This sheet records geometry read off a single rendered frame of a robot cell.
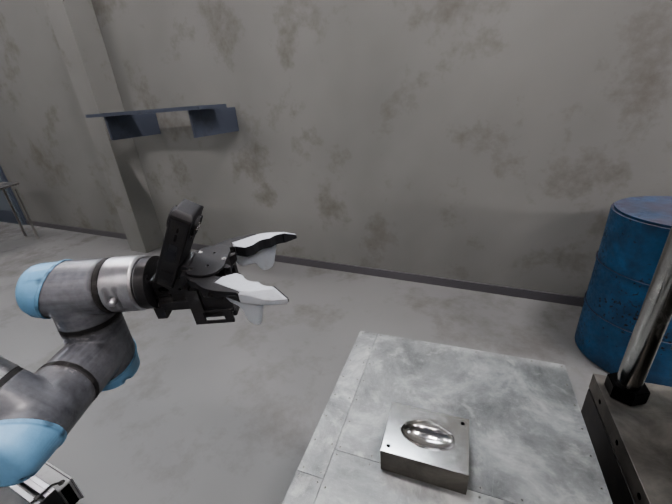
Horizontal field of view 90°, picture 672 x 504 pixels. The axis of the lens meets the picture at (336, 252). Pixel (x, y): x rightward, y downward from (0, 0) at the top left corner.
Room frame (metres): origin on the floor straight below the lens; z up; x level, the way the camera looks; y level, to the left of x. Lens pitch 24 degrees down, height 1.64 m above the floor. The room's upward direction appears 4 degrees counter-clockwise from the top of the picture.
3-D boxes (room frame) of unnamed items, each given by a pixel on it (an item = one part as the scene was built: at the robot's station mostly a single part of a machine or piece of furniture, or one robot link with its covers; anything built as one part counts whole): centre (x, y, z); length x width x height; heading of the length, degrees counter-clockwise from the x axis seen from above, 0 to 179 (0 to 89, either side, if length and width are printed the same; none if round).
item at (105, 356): (0.39, 0.35, 1.33); 0.11 x 0.08 x 0.11; 0
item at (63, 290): (0.40, 0.36, 1.43); 0.11 x 0.08 x 0.09; 90
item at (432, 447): (0.57, -0.19, 0.83); 0.20 x 0.15 x 0.07; 68
